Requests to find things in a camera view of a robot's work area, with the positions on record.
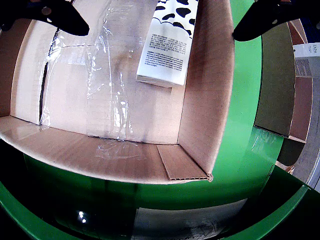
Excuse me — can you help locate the shallow cardboard tray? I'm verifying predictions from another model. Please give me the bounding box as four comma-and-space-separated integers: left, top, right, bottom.
0, 0, 236, 186

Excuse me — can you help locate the brown cardboard mailer box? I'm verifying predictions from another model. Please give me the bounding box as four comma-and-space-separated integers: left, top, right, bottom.
253, 18, 315, 167

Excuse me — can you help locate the cow print carton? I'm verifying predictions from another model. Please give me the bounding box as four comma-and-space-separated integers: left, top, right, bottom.
136, 0, 200, 89

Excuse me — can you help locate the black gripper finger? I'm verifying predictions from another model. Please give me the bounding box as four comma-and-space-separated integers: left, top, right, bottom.
232, 0, 320, 43
0, 0, 90, 37

